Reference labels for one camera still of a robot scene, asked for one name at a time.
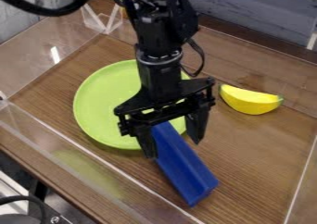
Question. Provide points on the clear acrylic triangle bracket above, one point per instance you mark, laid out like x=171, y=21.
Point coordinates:
x=102, y=22

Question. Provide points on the black metal table frame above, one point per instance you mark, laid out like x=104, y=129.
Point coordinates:
x=40, y=210

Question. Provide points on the yellow banana toy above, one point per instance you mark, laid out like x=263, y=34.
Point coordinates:
x=249, y=102

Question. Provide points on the blue T-shaped block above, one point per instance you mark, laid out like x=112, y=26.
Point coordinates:
x=182, y=166

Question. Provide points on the green round plate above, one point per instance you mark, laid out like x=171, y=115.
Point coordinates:
x=107, y=88

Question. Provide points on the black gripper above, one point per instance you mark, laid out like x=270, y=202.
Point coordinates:
x=164, y=98

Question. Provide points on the clear acrylic front wall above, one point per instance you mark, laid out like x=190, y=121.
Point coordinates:
x=116, y=189

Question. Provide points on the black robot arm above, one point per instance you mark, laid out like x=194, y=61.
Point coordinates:
x=164, y=24

